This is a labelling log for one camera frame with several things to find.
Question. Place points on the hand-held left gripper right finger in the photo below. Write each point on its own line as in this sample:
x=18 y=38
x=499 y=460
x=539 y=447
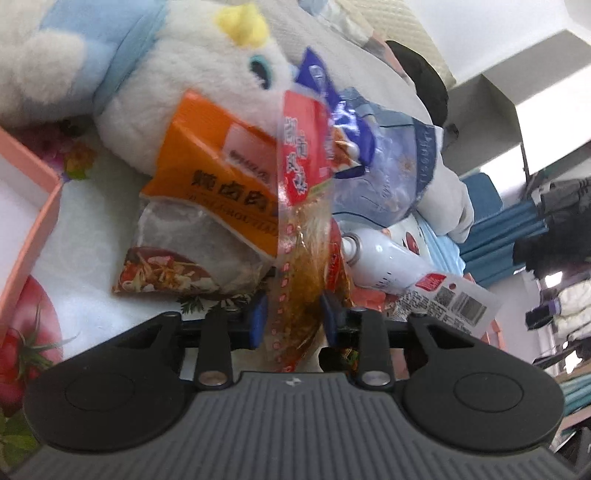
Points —
x=331 y=323

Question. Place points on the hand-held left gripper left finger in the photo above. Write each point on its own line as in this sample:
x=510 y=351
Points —
x=258 y=323

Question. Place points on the white printed spicy strip packet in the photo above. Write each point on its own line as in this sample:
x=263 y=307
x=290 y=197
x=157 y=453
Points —
x=461 y=300

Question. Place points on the orange topped snack packet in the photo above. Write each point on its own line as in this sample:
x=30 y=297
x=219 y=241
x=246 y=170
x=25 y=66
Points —
x=203 y=152

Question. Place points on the red topped clear snack packet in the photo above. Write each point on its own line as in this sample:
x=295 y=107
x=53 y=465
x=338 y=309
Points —
x=300 y=138

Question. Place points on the blue white snack bag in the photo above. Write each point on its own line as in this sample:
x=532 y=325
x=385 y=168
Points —
x=316 y=69

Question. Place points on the shallow pink box lid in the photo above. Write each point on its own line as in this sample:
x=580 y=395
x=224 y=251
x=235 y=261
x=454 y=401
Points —
x=18 y=184

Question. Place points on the white spray bottle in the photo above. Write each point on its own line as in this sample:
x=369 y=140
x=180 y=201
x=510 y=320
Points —
x=388 y=258

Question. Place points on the light blue bed sheet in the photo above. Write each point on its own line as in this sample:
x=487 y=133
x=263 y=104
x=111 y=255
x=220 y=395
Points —
x=443 y=249

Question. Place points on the translucent blue plastic bag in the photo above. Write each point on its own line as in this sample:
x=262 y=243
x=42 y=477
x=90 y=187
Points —
x=397 y=152

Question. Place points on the blue curtain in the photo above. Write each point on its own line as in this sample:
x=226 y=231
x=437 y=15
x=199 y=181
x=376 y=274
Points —
x=498 y=240

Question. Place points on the blue chair back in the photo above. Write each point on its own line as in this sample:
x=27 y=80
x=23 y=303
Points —
x=482 y=194

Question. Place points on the dark hanging clothes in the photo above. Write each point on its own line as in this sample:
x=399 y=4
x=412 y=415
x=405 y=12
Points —
x=554 y=249

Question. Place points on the white wardrobe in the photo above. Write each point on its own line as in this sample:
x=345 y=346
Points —
x=485 y=124

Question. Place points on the black clothing pile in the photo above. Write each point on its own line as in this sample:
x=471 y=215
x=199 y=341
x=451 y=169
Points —
x=425 y=83

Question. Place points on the white blue plush toy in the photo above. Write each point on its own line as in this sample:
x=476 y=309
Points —
x=184 y=69

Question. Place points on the cream quilted headboard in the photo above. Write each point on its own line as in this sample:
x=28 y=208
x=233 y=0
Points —
x=415 y=23

